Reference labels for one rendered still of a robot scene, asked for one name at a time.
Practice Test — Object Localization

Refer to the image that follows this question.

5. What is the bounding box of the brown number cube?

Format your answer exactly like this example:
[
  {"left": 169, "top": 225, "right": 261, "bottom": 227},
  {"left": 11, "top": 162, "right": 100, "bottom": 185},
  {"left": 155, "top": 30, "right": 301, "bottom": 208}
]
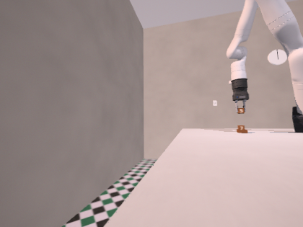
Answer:
[
  {"left": 237, "top": 108, "right": 245, "bottom": 114},
  {"left": 237, "top": 125, "right": 245, "bottom": 130}
]

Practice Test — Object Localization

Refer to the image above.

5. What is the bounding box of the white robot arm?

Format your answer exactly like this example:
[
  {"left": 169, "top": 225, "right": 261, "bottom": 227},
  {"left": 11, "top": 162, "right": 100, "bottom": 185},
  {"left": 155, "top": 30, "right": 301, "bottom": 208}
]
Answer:
[{"left": 227, "top": 0, "right": 303, "bottom": 115}]

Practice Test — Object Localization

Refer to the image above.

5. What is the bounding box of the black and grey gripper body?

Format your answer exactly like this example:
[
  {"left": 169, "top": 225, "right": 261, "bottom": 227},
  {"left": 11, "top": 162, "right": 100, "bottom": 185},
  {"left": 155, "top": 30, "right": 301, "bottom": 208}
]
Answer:
[{"left": 229, "top": 70, "right": 249, "bottom": 101}]

